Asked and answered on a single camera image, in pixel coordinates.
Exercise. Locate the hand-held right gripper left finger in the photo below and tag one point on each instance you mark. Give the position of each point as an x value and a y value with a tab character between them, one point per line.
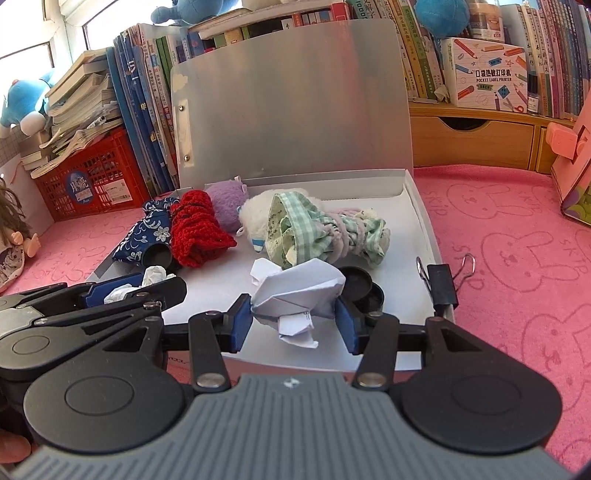
240	323

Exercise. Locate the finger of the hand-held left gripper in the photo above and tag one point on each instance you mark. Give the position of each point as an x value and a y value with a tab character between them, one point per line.
161	290
111	285

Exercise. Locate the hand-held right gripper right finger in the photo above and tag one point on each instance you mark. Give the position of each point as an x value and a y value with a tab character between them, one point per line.
346	328

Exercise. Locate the white tissue wad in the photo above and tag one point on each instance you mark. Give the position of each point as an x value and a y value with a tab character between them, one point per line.
154	274

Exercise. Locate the blue floral cloth pouch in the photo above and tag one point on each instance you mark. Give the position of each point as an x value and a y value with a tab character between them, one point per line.
143	230

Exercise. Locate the large white paper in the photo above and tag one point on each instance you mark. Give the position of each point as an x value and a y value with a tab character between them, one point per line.
295	290

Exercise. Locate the red black knitted pouch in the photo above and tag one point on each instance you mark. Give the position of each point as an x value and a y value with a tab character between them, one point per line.
198	230

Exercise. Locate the green checked cloth bundle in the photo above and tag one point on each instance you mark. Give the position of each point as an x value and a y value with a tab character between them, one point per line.
300	230

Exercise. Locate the purple plush toy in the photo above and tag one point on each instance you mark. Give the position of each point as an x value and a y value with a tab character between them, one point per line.
226	203

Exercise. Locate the grey cardboard box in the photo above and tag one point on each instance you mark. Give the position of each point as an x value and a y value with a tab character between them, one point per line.
277	115

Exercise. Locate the person's left hand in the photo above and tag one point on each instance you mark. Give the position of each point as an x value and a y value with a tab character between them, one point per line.
13	446

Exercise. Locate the brown-haired doll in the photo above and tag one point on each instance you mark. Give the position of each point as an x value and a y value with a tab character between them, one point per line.
14	258

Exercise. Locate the large red plastic basket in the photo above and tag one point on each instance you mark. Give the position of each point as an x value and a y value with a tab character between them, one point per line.
101	180

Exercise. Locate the black binder clip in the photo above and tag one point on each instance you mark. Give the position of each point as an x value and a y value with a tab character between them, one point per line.
443	284

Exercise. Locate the pink rabbit-print table mat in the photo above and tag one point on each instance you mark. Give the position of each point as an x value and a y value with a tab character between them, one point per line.
508	277

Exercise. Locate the pile of worn books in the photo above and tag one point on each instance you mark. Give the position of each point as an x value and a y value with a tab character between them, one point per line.
78	106

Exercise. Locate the row of blue thin books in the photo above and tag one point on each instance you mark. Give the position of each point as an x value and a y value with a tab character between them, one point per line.
143	106

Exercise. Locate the blue white cat plush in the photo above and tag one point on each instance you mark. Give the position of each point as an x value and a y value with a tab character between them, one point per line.
23	101

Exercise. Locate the wooden drawer unit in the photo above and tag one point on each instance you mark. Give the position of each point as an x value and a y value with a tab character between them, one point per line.
498	143

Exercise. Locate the pink triangular toy house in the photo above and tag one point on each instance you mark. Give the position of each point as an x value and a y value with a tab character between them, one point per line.
575	184

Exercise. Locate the blue green plush toy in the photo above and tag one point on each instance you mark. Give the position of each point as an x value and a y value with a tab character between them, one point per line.
194	8

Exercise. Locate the white label printer carton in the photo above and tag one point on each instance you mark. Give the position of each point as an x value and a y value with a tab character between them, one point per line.
485	78

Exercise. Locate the horizontal books pile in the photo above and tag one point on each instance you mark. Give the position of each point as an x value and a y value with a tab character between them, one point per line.
277	23

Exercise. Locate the large blue white plush toy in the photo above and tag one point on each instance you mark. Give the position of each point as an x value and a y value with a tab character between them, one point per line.
443	16

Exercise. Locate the small labelled jar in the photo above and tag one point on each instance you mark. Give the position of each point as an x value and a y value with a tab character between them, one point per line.
485	18

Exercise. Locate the row of upright books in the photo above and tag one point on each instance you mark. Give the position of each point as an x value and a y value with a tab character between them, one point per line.
554	55

